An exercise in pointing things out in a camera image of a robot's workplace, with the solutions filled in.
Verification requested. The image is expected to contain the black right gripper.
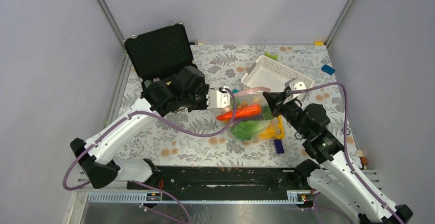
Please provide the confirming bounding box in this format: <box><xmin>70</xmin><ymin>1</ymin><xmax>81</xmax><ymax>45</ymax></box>
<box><xmin>263</xmin><ymin>90</ymin><xmax>310</xmax><ymax>138</ymax></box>

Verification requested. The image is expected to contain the yellow bell pepper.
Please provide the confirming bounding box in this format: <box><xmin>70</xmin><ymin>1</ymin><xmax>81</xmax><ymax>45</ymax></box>
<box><xmin>257</xmin><ymin>125</ymin><xmax>276</xmax><ymax>140</ymax></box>

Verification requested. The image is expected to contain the green cucumber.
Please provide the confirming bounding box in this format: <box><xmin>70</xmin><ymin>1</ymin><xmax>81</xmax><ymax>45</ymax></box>
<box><xmin>261</xmin><ymin>106</ymin><xmax>274</xmax><ymax>120</ymax></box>

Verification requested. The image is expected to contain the orange carrot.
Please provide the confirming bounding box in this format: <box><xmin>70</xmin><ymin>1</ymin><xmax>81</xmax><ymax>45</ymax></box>
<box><xmin>216</xmin><ymin>104</ymin><xmax>262</xmax><ymax>121</ymax></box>

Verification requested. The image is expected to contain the clear zip top bag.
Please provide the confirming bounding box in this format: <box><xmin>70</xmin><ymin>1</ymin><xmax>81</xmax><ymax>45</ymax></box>
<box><xmin>215</xmin><ymin>87</ymin><xmax>285</xmax><ymax>142</ymax></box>

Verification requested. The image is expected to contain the green lettuce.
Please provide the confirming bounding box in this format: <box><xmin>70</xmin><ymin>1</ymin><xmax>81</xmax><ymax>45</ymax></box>
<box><xmin>230</xmin><ymin>120</ymin><xmax>270</xmax><ymax>141</ymax></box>

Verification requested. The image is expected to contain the white plastic basket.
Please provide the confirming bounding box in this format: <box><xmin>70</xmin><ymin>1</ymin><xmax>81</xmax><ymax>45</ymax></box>
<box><xmin>241</xmin><ymin>55</ymin><xmax>314</xmax><ymax>92</ymax></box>

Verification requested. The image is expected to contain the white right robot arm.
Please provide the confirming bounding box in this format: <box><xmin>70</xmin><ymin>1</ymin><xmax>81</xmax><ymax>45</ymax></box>
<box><xmin>263</xmin><ymin>92</ymin><xmax>413</xmax><ymax>223</ymax></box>

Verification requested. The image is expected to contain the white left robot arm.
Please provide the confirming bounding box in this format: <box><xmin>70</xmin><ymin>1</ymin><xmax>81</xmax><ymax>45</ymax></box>
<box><xmin>63</xmin><ymin>66</ymin><xmax>229</xmax><ymax>190</ymax></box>

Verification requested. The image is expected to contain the yellow triangular plastic tool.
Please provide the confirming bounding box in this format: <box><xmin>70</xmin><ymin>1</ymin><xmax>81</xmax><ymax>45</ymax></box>
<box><xmin>275</xmin><ymin>116</ymin><xmax>285</xmax><ymax>139</ymax></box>

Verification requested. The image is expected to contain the purple toy brick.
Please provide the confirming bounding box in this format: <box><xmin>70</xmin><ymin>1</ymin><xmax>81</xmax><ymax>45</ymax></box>
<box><xmin>273</xmin><ymin>139</ymin><xmax>285</xmax><ymax>154</ymax></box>

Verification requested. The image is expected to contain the black poker chip case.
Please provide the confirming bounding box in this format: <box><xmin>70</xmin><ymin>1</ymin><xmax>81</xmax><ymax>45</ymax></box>
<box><xmin>124</xmin><ymin>23</ymin><xmax>196</xmax><ymax>82</ymax></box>

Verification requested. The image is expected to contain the blue toy brick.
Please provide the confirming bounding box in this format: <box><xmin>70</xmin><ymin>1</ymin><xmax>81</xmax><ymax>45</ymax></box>
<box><xmin>321</xmin><ymin>65</ymin><xmax>335</xmax><ymax>76</ymax></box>

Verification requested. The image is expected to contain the floral table mat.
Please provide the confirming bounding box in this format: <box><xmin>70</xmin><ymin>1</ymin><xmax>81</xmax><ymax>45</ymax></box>
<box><xmin>117</xmin><ymin>45</ymin><xmax>336</xmax><ymax>168</ymax></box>

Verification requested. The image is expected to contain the green plastic piece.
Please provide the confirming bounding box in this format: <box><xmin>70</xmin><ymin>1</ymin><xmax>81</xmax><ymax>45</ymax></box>
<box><xmin>264</xmin><ymin>51</ymin><xmax>279</xmax><ymax>60</ymax></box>

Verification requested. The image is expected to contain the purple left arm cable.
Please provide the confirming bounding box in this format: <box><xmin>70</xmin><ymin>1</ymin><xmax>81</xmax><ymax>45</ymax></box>
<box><xmin>63</xmin><ymin>87</ymin><xmax>238</xmax><ymax>224</ymax></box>

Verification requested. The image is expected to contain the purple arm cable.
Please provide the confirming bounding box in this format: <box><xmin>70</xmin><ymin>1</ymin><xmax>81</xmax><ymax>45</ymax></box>
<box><xmin>290</xmin><ymin>82</ymin><xmax>405</xmax><ymax>224</ymax></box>
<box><xmin>63</xmin><ymin>87</ymin><xmax>238</xmax><ymax>224</ymax></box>

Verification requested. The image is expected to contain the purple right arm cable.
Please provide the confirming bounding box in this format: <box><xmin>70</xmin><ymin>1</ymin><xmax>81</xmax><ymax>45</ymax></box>
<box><xmin>290</xmin><ymin>82</ymin><xmax>405</xmax><ymax>224</ymax></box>

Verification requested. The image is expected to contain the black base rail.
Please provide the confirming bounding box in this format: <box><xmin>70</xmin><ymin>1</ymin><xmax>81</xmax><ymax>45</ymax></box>
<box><xmin>93</xmin><ymin>161</ymin><xmax>329</xmax><ymax>203</ymax></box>

